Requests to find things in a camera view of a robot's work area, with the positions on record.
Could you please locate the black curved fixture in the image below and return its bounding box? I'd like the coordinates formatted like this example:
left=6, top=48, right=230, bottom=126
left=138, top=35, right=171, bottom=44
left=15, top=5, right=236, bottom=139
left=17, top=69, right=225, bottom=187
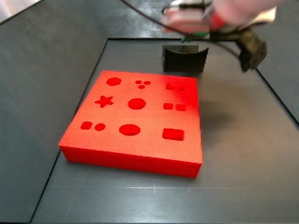
left=163, top=45, right=210, bottom=73

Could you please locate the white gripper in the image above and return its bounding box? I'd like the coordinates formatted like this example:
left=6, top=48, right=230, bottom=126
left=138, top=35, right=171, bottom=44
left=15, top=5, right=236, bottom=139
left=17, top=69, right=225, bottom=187
left=162, top=0, right=286, bottom=33

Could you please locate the green three prong object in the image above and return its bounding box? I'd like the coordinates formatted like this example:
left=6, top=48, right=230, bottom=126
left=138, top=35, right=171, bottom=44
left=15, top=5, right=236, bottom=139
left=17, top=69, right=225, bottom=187
left=182, top=32, right=209, bottom=43

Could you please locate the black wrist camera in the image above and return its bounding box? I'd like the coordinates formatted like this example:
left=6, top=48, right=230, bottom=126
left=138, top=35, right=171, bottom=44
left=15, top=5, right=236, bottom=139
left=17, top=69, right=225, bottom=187
left=237, top=29, right=268, bottom=72

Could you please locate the red block with shaped holes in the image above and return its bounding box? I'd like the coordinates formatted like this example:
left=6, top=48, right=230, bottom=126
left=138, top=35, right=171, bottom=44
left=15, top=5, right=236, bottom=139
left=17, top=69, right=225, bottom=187
left=59, top=71, right=203, bottom=178

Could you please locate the black cable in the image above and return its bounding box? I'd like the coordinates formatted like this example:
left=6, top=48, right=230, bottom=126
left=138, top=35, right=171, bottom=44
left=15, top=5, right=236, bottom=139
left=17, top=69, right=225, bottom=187
left=118, top=0, right=250, bottom=64

